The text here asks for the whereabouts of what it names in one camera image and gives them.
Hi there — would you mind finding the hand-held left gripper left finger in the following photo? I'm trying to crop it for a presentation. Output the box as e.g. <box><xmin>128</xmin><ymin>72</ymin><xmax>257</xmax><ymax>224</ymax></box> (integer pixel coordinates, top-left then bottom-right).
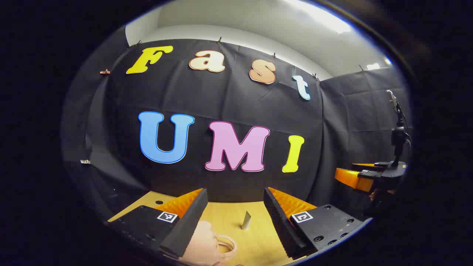
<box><xmin>107</xmin><ymin>188</ymin><xmax>208</xmax><ymax>259</ymax></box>

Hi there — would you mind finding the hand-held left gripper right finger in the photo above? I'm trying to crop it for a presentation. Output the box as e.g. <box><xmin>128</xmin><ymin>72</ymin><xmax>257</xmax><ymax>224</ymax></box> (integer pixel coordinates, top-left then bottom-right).
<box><xmin>263</xmin><ymin>187</ymin><xmax>373</xmax><ymax>260</ymax></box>

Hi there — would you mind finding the black backdrop cloth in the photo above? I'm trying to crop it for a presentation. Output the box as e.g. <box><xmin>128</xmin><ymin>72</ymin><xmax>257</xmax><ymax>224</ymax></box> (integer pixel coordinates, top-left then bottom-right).
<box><xmin>61</xmin><ymin>28</ymin><xmax>414</xmax><ymax>222</ymax></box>

